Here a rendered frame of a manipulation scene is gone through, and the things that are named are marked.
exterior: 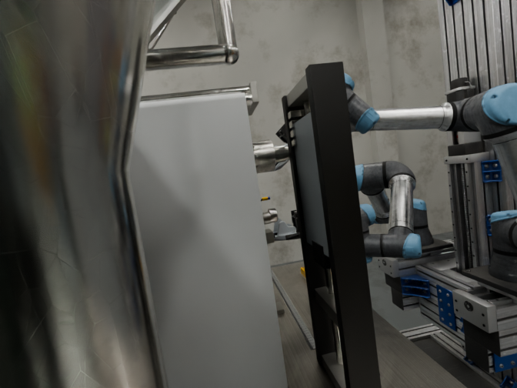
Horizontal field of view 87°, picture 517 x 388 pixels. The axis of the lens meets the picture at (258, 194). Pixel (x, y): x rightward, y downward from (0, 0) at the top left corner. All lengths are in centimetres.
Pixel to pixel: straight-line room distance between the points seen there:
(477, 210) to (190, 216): 124
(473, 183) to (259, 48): 323
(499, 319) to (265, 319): 92
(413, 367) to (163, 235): 52
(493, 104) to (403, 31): 399
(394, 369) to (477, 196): 95
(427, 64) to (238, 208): 467
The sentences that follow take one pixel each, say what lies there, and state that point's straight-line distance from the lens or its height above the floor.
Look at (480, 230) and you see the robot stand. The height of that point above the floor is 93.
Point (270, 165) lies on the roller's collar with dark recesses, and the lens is 53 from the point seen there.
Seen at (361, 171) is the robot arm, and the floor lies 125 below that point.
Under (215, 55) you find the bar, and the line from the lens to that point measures 26.
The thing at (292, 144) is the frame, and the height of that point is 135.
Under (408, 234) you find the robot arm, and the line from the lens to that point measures 97.
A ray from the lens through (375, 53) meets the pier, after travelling 442.
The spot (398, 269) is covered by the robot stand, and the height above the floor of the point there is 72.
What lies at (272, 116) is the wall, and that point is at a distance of 383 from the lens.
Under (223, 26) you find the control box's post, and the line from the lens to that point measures 27.
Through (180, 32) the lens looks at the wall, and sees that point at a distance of 414.
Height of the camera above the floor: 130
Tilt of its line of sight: 4 degrees down
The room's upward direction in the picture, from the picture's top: 8 degrees counter-clockwise
